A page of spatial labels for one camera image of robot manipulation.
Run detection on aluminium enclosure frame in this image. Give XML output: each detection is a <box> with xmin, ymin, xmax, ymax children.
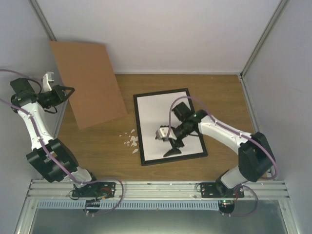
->
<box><xmin>14</xmin><ymin>0</ymin><xmax>312</xmax><ymax>234</ymax></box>

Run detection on brown backing board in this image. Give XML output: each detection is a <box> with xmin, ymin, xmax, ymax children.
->
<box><xmin>50</xmin><ymin>41</ymin><xmax>128</xmax><ymax>129</ymax></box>

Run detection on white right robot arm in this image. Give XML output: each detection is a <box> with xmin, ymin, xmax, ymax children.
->
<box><xmin>156</xmin><ymin>102</ymin><xmax>277</xmax><ymax>197</ymax></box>

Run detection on grey slotted cable duct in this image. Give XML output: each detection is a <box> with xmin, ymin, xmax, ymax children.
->
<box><xmin>37</xmin><ymin>199</ymin><xmax>219</xmax><ymax>211</ymax></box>

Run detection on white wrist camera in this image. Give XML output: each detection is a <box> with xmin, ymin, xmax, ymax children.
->
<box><xmin>155</xmin><ymin>126</ymin><xmax>176</xmax><ymax>141</ymax></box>
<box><xmin>42</xmin><ymin>72</ymin><xmax>54</xmax><ymax>92</ymax></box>

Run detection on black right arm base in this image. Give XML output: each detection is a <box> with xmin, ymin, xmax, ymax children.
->
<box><xmin>195</xmin><ymin>182</ymin><xmax>245</xmax><ymax>198</ymax></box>

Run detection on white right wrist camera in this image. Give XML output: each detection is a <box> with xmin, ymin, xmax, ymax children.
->
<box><xmin>155</xmin><ymin>126</ymin><xmax>176</xmax><ymax>141</ymax></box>

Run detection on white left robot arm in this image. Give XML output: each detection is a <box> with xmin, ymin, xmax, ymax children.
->
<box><xmin>10</xmin><ymin>78</ymin><xmax>100</xmax><ymax>197</ymax></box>

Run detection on black picture frame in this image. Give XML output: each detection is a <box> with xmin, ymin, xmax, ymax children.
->
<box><xmin>133</xmin><ymin>88</ymin><xmax>209</xmax><ymax>167</ymax></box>

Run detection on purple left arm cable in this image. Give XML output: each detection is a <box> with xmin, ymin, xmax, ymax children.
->
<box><xmin>0</xmin><ymin>69</ymin><xmax>124</xmax><ymax>216</ymax></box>

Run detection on aluminium mounting rail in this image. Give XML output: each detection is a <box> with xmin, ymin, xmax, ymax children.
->
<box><xmin>27</xmin><ymin>180</ymin><xmax>290</xmax><ymax>200</ymax></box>

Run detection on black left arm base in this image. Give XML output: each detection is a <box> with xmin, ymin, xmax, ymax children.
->
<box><xmin>68</xmin><ymin>182</ymin><xmax>116</xmax><ymax>200</ymax></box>

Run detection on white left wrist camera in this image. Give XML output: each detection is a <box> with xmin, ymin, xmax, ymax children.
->
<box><xmin>42</xmin><ymin>72</ymin><xmax>54</xmax><ymax>92</ymax></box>

